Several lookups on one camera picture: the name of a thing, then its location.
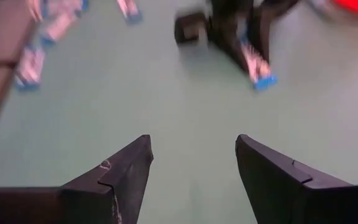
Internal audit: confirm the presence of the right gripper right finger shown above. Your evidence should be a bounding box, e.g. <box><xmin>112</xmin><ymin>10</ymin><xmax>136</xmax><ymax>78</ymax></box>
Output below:
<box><xmin>235</xmin><ymin>134</ymin><xmax>358</xmax><ymax>224</ymax></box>

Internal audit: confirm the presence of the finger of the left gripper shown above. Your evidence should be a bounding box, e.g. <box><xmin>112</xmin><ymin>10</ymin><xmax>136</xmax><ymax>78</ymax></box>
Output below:
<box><xmin>209</xmin><ymin>0</ymin><xmax>255</xmax><ymax>73</ymax></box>
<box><xmin>253</xmin><ymin>0</ymin><xmax>300</xmax><ymax>63</ymax></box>

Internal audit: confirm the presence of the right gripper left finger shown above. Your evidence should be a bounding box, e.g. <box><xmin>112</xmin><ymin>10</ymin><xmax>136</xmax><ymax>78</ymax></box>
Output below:
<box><xmin>0</xmin><ymin>134</ymin><xmax>154</xmax><ymax>224</ymax></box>

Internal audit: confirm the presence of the blue pink packet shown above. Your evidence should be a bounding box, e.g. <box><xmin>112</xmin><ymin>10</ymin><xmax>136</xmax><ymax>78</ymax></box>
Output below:
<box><xmin>47</xmin><ymin>0</ymin><xmax>90</xmax><ymax>13</ymax></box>

